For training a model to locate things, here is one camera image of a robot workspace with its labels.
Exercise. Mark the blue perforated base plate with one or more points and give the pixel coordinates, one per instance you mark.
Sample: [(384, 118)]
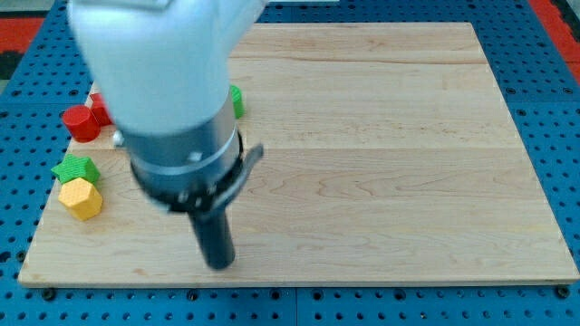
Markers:
[(541, 93)]

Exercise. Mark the green star block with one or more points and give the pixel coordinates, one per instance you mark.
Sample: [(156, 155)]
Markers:
[(73, 167)]

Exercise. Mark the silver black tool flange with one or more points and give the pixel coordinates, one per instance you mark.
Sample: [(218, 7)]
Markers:
[(196, 170)]

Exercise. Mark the wooden board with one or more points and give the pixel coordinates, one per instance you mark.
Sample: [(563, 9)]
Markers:
[(391, 160)]

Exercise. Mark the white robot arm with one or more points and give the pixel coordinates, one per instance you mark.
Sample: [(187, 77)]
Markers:
[(161, 67)]

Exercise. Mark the red cylinder block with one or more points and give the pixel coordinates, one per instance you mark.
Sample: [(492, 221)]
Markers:
[(81, 123)]

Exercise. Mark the red block behind arm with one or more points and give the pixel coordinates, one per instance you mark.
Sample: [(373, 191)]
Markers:
[(99, 110)]

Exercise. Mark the green block behind arm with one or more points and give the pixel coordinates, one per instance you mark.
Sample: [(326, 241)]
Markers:
[(237, 101)]

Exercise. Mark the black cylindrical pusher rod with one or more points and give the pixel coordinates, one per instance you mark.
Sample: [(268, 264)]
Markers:
[(214, 238)]

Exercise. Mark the yellow hexagon block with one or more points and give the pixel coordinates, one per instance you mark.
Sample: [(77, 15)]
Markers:
[(81, 199)]

